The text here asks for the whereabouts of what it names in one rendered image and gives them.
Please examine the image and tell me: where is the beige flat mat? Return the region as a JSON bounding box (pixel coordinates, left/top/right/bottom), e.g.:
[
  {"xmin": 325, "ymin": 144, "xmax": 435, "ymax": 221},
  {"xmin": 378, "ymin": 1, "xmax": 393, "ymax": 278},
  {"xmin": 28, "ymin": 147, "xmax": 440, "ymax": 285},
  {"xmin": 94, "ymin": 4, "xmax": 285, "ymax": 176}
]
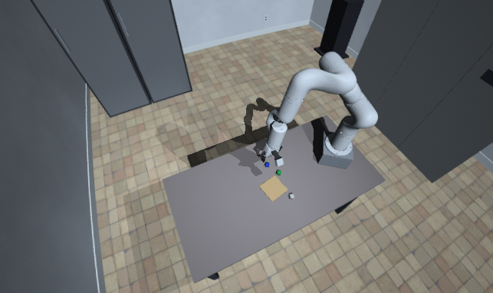
[{"xmin": 259, "ymin": 176, "xmax": 288, "ymax": 202}]

